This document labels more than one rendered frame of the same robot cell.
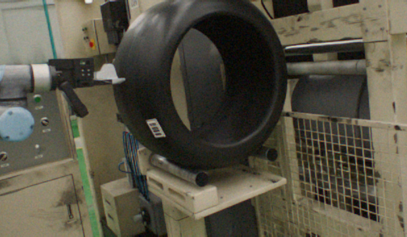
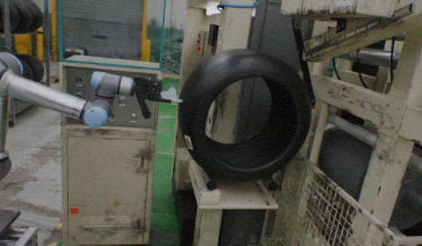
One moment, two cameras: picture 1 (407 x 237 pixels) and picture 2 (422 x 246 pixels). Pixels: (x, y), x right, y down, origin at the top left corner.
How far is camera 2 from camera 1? 0.38 m
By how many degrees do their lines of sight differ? 18
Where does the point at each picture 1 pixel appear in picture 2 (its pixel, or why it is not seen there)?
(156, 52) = (203, 93)
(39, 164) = (132, 126)
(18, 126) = (95, 119)
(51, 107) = not seen: hidden behind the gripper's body
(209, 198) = (213, 199)
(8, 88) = (103, 89)
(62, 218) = (136, 165)
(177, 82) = (233, 106)
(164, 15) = (218, 67)
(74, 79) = (146, 93)
